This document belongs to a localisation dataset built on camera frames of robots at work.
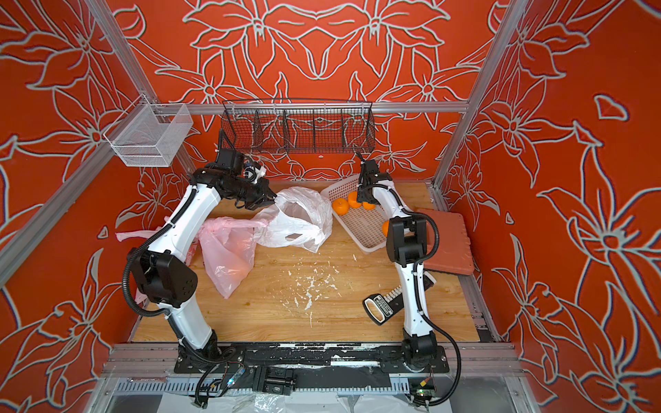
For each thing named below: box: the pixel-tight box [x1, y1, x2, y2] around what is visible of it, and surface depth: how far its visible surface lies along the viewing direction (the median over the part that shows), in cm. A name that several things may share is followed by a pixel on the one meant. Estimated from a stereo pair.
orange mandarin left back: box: [347, 191, 363, 209], surface depth 108 cm
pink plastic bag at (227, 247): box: [198, 216, 268, 300], surface depth 83 cm
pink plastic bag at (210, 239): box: [185, 216, 224, 298], surface depth 82 cm
